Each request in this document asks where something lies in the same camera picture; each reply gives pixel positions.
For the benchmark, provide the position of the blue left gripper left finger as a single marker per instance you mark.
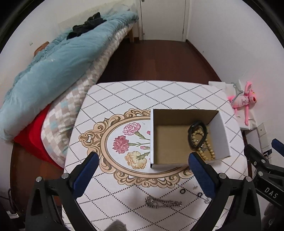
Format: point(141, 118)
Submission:
point(83, 173)

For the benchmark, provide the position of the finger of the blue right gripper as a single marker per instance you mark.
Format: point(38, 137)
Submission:
point(278, 146)

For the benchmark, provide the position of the white patterned tablecloth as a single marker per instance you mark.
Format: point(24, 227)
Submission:
point(114, 121)

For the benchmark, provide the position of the light blue quilt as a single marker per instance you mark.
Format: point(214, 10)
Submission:
point(54, 70)

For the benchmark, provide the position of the white cardboard box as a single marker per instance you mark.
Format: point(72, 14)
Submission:
point(175, 133)

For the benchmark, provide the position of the pink panther plush toy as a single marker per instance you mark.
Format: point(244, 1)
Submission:
point(243, 100)

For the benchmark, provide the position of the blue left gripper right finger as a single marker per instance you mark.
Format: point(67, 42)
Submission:
point(203, 173)

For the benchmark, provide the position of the checkered mattress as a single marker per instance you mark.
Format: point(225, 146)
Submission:
point(61, 116)

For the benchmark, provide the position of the red bed sheet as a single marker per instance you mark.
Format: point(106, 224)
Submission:
point(30, 138)

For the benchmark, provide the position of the black clothing on bed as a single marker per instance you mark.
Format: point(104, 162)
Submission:
point(91, 23)

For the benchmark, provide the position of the white wall power strip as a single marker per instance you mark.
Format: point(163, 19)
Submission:
point(265, 145)

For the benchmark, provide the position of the white door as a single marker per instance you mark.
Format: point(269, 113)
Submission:
point(163, 20)

